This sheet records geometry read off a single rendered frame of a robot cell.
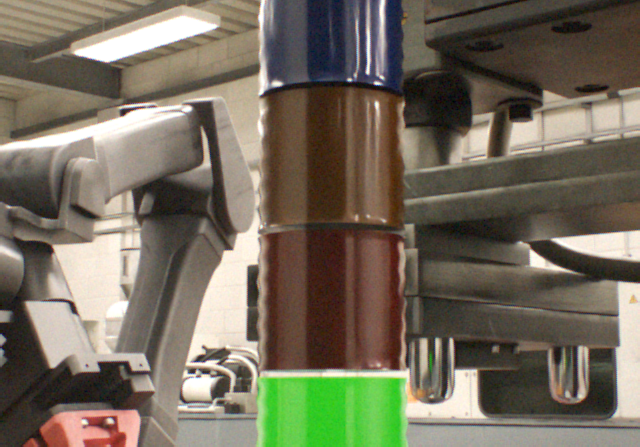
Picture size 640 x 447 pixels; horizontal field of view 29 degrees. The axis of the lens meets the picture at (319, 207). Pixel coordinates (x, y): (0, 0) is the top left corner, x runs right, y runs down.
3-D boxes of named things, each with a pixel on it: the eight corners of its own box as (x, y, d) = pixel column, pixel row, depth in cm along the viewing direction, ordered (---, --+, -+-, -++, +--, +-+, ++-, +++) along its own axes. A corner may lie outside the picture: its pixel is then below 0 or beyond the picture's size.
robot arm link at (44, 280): (43, 301, 77) (9, 213, 80) (-29, 346, 78) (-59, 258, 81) (98, 324, 84) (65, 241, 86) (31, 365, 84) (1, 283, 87)
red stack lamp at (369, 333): (323, 373, 33) (323, 251, 34) (437, 371, 31) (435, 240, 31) (224, 370, 30) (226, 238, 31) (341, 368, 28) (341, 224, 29)
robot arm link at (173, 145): (60, 144, 81) (241, 90, 109) (-53, 153, 84) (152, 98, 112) (89, 323, 83) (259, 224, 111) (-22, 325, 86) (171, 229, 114)
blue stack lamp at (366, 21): (323, 122, 34) (323, 7, 35) (433, 101, 32) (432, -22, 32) (227, 97, 32) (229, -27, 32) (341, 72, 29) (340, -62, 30)
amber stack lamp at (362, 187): (323, 245, 34) (323, 127, 34) (435, 233, 31) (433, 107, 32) (226, 231, 31) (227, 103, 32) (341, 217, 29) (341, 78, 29)
